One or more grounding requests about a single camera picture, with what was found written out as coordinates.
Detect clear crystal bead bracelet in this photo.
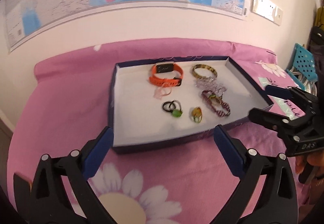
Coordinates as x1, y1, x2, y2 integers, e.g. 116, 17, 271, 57
194, 76, 227, 98

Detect dark red bead bracelet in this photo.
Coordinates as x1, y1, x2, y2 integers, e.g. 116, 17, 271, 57
201, 89, 232, 118

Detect yellow green hair tie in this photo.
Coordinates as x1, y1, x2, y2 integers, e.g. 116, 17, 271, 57
190, 106, 204, 123

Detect tortoiseshell bangle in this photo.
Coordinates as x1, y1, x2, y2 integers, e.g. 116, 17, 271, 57
191, 64, 218, 79

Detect green flower hair tie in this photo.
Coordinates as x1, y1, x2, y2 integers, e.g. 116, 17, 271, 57
168, 100, 183, 118

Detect black ring hair tie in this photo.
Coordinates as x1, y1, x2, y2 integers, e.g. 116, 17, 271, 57
162, 101, 175, 113

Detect pink ribbon hair tie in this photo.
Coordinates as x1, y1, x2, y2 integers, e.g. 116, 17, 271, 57
153, 82, 173, 99

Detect orange smart watch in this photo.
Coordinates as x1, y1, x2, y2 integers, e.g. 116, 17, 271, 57
149, 63, 183, 88

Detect person's right hand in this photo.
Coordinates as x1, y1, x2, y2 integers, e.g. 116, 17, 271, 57
295, 150, 323, 184

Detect teal perforated basket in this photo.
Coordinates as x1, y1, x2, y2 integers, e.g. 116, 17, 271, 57
286, 43, 318, 96

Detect navy blue shallow box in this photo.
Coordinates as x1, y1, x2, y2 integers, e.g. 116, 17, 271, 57
108, 56, 273, 154

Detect white wall socket panel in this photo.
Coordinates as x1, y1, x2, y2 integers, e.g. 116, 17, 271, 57
252, 0, 283, 26

